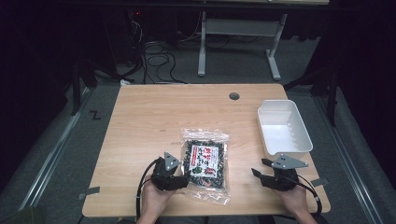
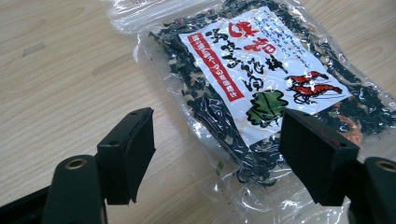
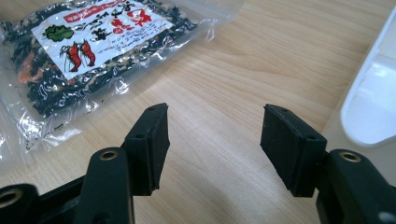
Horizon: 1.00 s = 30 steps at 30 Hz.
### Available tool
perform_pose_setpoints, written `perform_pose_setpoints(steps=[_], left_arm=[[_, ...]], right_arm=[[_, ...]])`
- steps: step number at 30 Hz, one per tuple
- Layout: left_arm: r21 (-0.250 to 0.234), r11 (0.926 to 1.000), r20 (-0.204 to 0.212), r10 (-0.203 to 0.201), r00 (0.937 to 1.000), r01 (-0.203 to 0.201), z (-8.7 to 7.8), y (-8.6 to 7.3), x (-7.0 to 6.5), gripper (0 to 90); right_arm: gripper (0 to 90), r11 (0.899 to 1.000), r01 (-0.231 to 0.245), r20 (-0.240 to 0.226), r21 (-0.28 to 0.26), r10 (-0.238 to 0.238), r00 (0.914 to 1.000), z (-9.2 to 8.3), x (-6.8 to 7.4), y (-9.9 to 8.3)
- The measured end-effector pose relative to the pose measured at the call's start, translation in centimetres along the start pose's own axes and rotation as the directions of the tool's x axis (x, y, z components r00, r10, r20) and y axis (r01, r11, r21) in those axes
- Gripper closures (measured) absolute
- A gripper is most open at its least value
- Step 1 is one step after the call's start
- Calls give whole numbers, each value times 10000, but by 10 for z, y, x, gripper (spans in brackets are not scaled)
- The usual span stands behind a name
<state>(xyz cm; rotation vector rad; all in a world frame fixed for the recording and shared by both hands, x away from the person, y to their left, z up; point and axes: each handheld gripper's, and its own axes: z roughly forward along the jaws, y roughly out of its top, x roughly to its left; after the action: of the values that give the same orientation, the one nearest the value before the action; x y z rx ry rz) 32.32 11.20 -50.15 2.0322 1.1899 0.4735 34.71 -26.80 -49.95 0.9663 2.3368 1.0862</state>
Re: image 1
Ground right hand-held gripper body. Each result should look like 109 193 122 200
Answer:
262 154 309 192

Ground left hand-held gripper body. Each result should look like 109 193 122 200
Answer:
150 151 185 191

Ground clear packet of dark seaweed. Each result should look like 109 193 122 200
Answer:
179 127 232 206

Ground person's left hand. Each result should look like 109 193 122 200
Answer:
139 175 177 218

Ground person's right hand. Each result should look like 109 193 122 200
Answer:
275 182 310 217

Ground white plastic bin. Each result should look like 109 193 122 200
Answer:
256 99 314 161

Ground grey tape strip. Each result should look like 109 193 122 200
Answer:
77 186 101 201
310 176 330 188

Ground black stand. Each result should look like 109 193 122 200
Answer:
70 58 98 117
282 66 340 127

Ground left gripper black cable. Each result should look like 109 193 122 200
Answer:
135 159 162 220

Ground metal floor rail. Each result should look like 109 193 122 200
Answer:
312 94 396 220
18 86 95 213

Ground black floor cables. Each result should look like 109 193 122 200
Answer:
124 18 189 85

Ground white metal desk frame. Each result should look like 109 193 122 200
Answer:
197 9 290 81

